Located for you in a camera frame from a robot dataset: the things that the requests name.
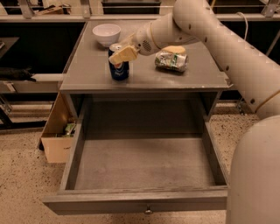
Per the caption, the crushed green white can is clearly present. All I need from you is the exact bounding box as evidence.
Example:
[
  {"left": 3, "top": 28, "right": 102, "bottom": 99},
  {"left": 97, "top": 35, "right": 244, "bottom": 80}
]
[{"left": 155, "top": 51, "right": 188, "bottom": 73}]

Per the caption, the round metal drawer knob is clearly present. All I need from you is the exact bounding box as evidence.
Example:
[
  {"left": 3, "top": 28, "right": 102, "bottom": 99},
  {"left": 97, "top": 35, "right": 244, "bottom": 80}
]
[{"left": 144, "top": 206, "right": 153, "bottom": 215}]

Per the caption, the black cloth on shelf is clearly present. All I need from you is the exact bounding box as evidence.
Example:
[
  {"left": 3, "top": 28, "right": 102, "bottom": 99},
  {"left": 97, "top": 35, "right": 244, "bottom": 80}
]
[{"left": 0, "top": 67, "right": 36, "bottom": 81}]

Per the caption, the yellow sponge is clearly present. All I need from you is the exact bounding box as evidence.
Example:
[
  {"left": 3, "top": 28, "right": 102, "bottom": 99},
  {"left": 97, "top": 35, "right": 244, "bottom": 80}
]
[{"left": 162, "top": 45, "right": 186, "bottom": 55}]

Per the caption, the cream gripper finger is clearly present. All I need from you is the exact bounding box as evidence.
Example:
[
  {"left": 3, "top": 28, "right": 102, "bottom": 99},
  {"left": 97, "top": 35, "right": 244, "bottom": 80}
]
[
  {"left": 108, "top": 45, "right": 138, "bottom": 65},
  {"left": 120, "top": 33, "right": 135, "bottom": 47}
]

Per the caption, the white metal rail frame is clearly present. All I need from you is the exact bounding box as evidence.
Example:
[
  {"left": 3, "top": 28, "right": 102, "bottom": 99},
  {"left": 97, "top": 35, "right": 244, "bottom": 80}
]
[{"left": 0, "top": 0, "right": 280, "bottom": 95}]

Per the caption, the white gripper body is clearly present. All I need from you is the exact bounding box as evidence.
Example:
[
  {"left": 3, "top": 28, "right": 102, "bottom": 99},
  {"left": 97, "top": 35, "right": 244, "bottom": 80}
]
[{"left": 132, "top": 23, "right": 159, "bottom": 56}]

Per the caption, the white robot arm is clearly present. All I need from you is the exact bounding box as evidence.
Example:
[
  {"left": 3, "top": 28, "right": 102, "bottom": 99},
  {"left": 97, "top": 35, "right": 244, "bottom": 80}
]
[{"left": 109, "top": 0, "right": 280, "bottom": 224}]

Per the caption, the white ceramic bowl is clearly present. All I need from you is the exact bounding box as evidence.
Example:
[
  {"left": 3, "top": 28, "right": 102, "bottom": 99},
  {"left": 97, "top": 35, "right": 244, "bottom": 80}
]
[{"left": 92, "top": 24, "right": 121, "bottom": 47}]

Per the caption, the blue pepsi can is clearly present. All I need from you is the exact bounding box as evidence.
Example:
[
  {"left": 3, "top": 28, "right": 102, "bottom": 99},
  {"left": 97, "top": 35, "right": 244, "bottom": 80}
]
[{"left": 108, "top": 44, "right": 130, "bottom": 81}]

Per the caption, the cardboard box with items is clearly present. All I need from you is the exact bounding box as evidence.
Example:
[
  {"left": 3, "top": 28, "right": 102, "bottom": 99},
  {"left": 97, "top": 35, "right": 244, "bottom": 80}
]
[{"left": 40, "top": 93, "right": 75, "bottom": 163}]

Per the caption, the open grey top drawer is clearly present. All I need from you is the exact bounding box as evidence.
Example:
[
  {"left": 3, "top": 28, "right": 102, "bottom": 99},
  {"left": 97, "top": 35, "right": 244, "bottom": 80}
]
[{"left": 43, "top": 97, "right": 228, "bottom": 215}]

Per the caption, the white cable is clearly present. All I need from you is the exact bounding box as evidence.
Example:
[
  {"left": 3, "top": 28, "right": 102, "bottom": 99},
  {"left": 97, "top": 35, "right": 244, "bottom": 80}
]
[{"left": 235, "top": 11, "right": 249, "bottom": 40}]

